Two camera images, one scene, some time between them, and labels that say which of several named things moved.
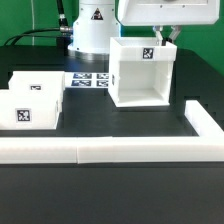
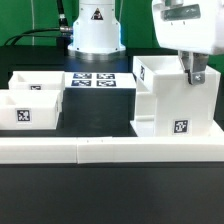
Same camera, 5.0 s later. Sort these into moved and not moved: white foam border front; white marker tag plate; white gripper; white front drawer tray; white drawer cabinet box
Moved: white drawer cabinet box; white gripper
Not moved: white marker tag plate; white front drawer tray; white foam border front
